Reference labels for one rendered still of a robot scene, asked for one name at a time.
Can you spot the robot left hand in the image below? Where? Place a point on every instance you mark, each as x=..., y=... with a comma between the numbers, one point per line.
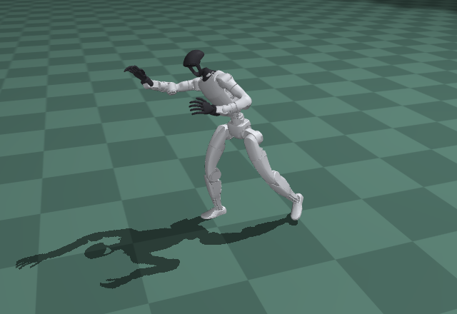
x=205, y=107

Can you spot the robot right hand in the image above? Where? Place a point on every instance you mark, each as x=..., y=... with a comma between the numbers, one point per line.
x=140, y=74

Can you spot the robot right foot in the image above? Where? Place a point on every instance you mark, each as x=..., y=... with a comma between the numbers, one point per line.
x=213, y=213

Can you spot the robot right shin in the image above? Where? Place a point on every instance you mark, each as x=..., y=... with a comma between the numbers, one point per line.
x=214, y=189

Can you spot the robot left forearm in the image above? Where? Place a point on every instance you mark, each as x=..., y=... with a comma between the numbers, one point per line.
x=234, y=107

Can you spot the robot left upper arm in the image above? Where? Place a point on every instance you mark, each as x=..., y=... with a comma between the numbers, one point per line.
x=227, y=81

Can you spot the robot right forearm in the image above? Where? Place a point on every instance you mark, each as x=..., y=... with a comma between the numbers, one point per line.
x=161, y=86

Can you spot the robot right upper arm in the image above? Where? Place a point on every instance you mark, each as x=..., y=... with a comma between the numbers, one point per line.
x=183, y=86

